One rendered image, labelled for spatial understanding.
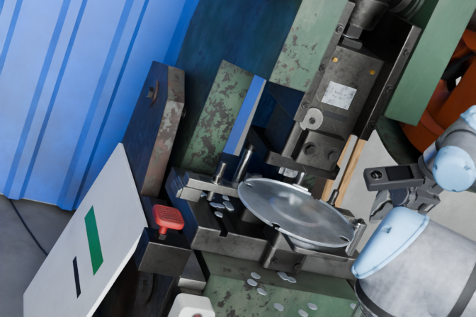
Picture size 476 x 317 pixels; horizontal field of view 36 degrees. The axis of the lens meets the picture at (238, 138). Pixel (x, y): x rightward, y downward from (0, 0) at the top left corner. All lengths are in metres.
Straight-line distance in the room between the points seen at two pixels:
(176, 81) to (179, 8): 0.82
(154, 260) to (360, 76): 0.61
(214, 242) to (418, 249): 0.75
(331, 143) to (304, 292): 0.34
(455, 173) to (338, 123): 0.43
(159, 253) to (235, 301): 0.24
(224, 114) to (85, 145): 1.08
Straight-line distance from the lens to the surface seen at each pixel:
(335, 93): 1.64
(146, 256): 1.49
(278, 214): 1.63
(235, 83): 1.84
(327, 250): 1.58
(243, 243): 1.66
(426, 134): 1.91
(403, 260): 0.97
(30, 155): 2.85
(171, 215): 1.48
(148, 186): 1.93
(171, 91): 1.93
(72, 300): 2.03
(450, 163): 1.32
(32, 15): 2.69
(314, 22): 1.52
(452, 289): 0.98
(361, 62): 1.64
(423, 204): 1.57
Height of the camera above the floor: 1.39
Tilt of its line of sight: 18 degrees down
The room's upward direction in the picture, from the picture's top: 23 degrees clockwise
